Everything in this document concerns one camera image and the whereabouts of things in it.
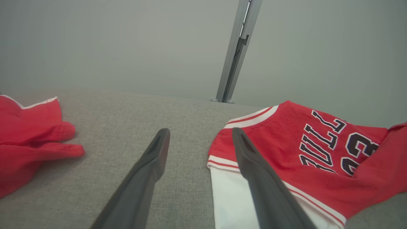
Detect red basketball jersey white stripes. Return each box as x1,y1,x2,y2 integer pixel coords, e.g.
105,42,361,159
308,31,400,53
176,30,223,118
207,100,407,229

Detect grey metal partition post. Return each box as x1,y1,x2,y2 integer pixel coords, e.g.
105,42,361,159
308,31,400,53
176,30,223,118
209,0,263,104

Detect red shorts with white trim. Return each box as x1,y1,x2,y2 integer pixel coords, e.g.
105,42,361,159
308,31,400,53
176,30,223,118
0,94,86,198

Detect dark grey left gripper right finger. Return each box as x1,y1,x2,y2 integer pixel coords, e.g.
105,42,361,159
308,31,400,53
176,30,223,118
232,127,317,229

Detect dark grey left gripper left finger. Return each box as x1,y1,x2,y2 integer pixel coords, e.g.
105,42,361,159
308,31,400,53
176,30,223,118
91,128,171,229

